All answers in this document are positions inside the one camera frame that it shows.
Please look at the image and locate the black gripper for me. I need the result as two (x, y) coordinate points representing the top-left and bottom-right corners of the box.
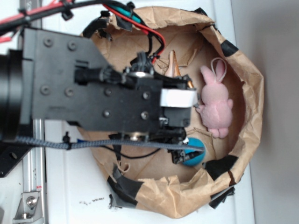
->
(66, 71), (204, 165)

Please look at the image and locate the orange spiral sea shell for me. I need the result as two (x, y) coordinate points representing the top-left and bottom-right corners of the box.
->
(165, 50), (194, 89)

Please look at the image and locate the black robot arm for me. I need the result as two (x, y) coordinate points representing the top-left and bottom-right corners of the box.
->
(0, 28), (204, 164)

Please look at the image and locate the blue rubber ball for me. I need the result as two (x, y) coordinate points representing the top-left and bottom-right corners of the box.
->
(183, 137), (206, 167)

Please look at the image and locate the pink plush bunny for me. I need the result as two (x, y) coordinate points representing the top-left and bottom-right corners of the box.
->
(196, 57), (233, 139)

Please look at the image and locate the brown paper bag basket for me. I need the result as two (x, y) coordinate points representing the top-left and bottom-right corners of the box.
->
(91, 6), (264, 218)

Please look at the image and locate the grey braided cable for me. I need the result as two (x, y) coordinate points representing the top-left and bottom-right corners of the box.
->
(14, 136), (205, 153)

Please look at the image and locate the aluminium extrusion rail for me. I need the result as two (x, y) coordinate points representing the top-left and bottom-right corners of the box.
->
(19, 0), (45, 192)

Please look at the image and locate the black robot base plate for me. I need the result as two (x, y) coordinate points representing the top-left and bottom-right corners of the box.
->
(0, 142), (32, 178)

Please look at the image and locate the metal corner bracket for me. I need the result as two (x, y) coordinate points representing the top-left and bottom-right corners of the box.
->
(13, 191), (44, 224)

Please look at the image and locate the red and black cable bundle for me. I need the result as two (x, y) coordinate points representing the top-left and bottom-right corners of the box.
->
(0, 0), (166, 65)

